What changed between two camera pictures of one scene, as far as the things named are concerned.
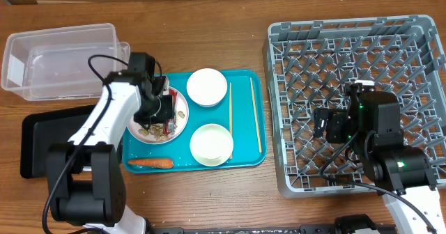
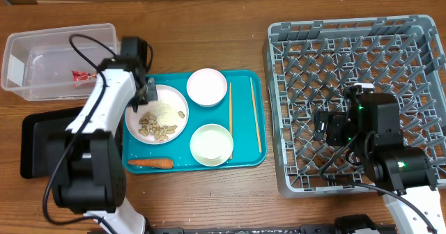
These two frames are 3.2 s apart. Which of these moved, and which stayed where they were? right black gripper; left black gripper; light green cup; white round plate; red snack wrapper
Moved: left black gripper; red snack wrapper
Stayed: right black gripper; light green cup; white round plate
